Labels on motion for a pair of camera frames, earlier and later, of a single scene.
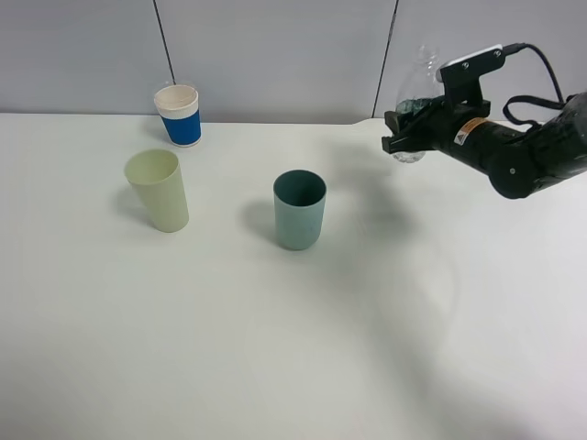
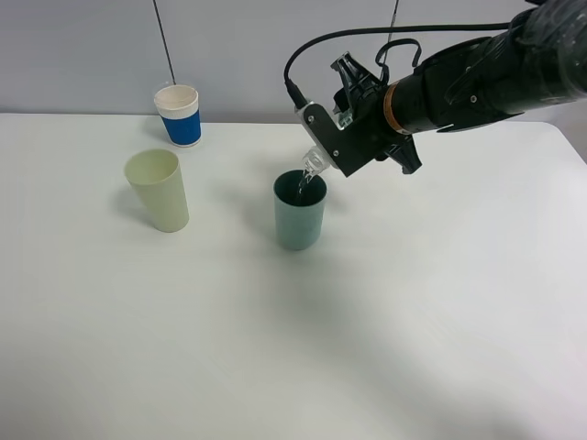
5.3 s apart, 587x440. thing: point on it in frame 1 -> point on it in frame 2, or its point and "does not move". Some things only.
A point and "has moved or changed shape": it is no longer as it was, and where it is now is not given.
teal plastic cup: [300, 198] does not move
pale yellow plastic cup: [156, 175] does not move
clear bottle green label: [422, 86] has moved or changed shape
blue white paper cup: [178, 104] does not move
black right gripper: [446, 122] -> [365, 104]
